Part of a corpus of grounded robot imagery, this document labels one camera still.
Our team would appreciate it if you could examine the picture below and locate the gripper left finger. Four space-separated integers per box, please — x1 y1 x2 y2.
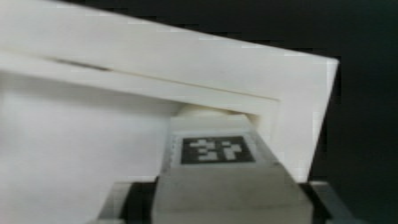
94 182 156 224

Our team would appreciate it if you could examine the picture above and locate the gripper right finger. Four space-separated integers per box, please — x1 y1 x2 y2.
300 181 358 224

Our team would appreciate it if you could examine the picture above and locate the white leg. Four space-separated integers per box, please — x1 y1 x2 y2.
151 105 312 224

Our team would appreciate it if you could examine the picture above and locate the white square table top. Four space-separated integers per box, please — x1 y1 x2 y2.
0 53 280 224

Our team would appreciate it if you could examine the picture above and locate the white front barrier wall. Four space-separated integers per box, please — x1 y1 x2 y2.
0 0 339 181

